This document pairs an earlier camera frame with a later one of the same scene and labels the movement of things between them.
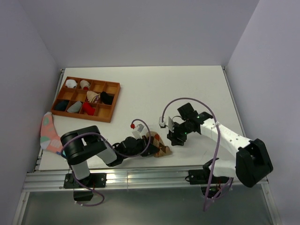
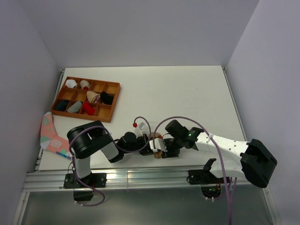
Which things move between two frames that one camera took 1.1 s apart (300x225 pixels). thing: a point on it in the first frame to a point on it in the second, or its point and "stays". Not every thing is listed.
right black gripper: (173, 137) to (169, 153)
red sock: (88, 108) stays
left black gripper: (150, 150) stays
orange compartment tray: (86, 98) stays
